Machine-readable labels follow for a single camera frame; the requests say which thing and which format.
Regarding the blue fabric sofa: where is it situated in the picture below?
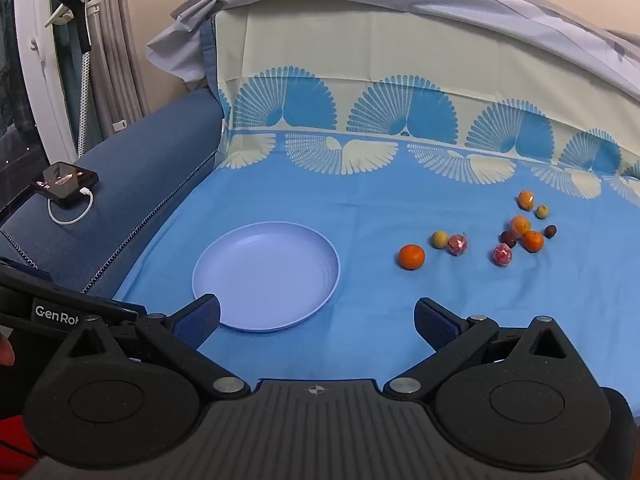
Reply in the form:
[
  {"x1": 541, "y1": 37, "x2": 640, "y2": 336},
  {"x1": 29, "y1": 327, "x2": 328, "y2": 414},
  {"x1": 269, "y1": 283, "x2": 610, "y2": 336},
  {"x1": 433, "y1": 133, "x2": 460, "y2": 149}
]
[{"x1": 0, "y1": 89, "x2": 226, "y2": 306}]

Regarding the black smartphone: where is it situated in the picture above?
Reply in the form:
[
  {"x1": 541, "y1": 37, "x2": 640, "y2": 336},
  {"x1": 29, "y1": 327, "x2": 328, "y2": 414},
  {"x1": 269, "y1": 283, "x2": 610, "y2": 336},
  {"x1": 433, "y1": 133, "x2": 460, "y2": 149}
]
[{"x1": 31, "y1": 161, "x2": 100, "y2": 206}]

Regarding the white charging cable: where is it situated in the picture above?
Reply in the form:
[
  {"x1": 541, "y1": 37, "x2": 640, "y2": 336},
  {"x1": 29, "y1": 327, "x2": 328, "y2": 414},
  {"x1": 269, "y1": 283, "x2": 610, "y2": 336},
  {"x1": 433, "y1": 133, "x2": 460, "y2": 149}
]
[{"x1": 47, "y1": 187, "x2": 95, "y2": 226}]

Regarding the red garment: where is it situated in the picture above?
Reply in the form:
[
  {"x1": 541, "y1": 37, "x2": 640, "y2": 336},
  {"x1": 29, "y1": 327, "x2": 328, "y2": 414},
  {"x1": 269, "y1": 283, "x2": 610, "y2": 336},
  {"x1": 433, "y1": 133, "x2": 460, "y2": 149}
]
[{"x1": 0, "y1": 412, "x2": 40, "y2": 480}]

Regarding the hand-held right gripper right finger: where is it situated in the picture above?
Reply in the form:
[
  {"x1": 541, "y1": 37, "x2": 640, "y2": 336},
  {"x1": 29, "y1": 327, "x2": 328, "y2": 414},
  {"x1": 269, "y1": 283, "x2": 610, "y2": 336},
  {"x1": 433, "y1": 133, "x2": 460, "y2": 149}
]
[{"x1": 384, "y1": 297, "x2": 576, "y2": 401}]

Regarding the light blue round plate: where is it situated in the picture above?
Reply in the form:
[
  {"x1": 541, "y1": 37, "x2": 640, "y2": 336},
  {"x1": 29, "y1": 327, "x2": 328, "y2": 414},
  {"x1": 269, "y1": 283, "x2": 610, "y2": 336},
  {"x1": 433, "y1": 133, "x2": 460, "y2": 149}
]
[{"x1": 192, "y1": 222, "x2": 341, "y2": 333}]

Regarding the white window frame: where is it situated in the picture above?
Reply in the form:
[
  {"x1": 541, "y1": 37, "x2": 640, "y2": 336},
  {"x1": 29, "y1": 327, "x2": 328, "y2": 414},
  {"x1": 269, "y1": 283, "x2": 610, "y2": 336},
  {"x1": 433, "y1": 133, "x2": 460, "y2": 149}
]
[{"x1": 12, "y1": 0, "x2": 80, "y2": 161}]

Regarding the blue cream fan-print blanket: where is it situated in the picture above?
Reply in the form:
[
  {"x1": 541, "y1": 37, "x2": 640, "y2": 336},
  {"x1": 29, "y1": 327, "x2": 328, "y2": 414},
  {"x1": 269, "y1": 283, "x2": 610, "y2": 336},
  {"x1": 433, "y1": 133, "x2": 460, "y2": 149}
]
[{"x1": 112, "y1": 7, "x2": 640, "y2": 418}]

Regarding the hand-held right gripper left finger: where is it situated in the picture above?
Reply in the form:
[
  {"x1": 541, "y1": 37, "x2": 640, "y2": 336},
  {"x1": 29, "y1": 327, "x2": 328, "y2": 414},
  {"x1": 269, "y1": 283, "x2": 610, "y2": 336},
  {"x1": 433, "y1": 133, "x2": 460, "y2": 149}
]
[{"x1": 60, "y1": 294, "x2": 251, "y2": 401}]

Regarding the grey curtain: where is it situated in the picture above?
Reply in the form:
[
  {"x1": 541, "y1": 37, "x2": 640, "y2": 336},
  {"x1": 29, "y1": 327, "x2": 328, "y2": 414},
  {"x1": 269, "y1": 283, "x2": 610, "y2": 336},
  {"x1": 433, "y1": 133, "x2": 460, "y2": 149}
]
[{"x1": 82, "y1": 0, "x2": 151, "y2": 141}]

